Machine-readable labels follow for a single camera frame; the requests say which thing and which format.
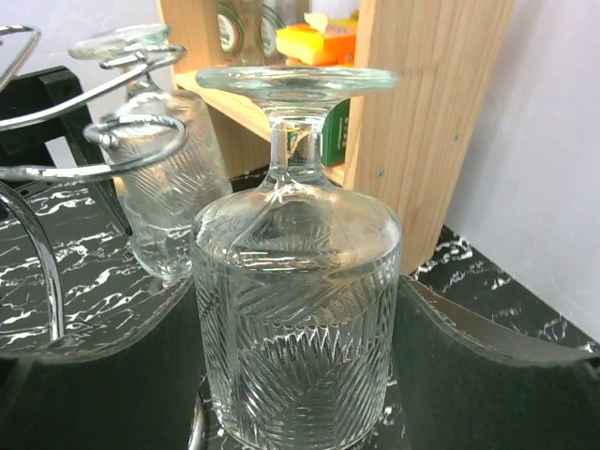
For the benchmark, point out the right clear glass bottle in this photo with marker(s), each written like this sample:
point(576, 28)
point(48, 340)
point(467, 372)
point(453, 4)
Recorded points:
point(277, 14)

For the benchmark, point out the wooden two-tier shelf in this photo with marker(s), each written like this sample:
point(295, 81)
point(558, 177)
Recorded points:
point(406, 147)

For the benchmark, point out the clear glass bottle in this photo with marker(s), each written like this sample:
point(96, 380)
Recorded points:
point(277, 14)
point(233, 19)

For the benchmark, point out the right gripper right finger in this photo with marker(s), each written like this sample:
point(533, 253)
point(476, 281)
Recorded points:
point(469, 383)

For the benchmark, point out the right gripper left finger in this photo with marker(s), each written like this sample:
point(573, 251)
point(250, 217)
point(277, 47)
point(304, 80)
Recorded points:
point(128, 383)

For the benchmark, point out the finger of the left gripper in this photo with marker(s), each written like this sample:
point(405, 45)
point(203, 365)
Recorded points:
point(38, 91)

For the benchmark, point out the left clear glass bottle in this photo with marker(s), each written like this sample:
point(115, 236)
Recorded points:
point(233, 19)

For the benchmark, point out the green Scrub Daddy box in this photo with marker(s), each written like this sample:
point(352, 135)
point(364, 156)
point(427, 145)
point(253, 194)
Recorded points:
point(335, 134)

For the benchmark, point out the ribbed goblet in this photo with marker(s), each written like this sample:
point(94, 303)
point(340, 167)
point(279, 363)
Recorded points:
point(297, 279)
point(161, 201)

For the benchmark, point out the pink sponge box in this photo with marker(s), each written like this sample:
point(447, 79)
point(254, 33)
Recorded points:
point(319, 41)

